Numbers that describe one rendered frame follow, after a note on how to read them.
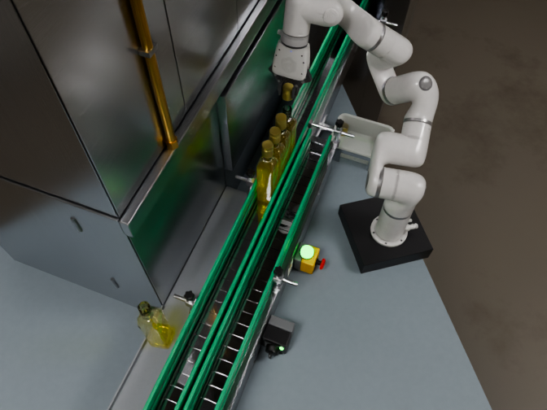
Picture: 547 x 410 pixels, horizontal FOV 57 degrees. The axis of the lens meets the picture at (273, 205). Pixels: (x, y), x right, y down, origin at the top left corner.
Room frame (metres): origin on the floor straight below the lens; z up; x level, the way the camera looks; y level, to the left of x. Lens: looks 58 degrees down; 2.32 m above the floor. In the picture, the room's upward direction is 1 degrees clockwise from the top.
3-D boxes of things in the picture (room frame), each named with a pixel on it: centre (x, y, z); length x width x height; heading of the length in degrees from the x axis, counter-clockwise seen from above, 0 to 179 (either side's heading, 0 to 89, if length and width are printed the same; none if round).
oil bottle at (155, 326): (0.43, 0.31, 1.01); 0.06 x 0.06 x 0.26; 79
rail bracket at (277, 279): (0.59, -0.04, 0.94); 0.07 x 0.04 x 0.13; 70
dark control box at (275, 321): (0.48, -0.02, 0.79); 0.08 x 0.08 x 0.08; 70
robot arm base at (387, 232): (0.85, -0.41, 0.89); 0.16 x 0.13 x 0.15; 102
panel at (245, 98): (1.39, 0.00, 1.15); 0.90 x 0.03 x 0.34; 160
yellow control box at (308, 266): (0.75, -0.12, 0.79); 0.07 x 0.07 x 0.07; 70
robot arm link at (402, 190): (0.85, -0.39, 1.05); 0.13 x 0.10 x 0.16; 78
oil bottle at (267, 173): (0.93, 0.02, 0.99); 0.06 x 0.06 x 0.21; 69
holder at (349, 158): (1.26, -0.31, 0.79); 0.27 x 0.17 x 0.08; 70
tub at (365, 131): (1.25, -0.33, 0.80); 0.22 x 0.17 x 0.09; 70
